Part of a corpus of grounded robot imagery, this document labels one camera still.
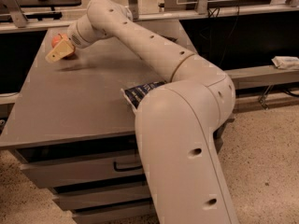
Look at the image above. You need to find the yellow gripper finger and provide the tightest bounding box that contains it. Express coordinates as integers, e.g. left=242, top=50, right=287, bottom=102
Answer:
left=46, top=34, right=76, bottom=63

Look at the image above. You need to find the red apple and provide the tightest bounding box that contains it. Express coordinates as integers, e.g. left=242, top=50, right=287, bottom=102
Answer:
left=51, top=34, right=76, bottom=59

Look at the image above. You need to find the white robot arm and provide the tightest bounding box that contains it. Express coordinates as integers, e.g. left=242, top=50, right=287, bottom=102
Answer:
left=46, top=0, right=239, bottom=224

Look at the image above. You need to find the grey drawer cabinet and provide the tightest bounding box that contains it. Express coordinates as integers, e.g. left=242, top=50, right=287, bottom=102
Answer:
left=0, top=18, right=235, bottom=224

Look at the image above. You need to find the blue chip bag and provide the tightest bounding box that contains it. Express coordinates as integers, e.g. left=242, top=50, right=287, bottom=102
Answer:
left=121, top=81, right=165, bottom=113

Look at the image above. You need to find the black remote control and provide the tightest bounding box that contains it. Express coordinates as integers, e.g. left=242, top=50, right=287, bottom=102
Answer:
left=161, top=35, right=178, bottom=43

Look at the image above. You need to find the top grey drawer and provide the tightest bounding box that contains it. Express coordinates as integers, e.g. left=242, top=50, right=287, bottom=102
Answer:
left=20, top=137, right=224, bottom=189

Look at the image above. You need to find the grey drawer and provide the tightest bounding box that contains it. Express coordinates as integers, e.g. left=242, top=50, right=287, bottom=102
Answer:
left=20, top=137, right=224, bottom=189
left=53, top=181, right=150, bottom=210
left=72, top=200, right=155, bottom=224

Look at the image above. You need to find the middle grey drawer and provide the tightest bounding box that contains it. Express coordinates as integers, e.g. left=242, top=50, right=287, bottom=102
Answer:
left=53, top=181, right=150, bottom=210

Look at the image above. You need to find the bottom grey drawer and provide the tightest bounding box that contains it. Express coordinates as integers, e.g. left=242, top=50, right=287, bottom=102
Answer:
left=72, top=200, right=155, bottom=224

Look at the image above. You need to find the white crumpled cloth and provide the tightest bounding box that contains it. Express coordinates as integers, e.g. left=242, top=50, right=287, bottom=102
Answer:
left=272, top=56, right=299, bottom=70

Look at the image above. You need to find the metal railing frame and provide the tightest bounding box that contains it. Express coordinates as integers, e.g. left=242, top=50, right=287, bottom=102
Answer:
left=1, top=0, right=298, bottom=33

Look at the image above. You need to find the black drawer handle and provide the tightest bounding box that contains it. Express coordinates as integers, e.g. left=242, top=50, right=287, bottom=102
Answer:
left=113, top=161, right=142, bottom=173

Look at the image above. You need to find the black hanging cable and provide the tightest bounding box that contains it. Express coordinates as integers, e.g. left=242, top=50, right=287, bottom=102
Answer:
left=218, top=6, right=241, bottom=68

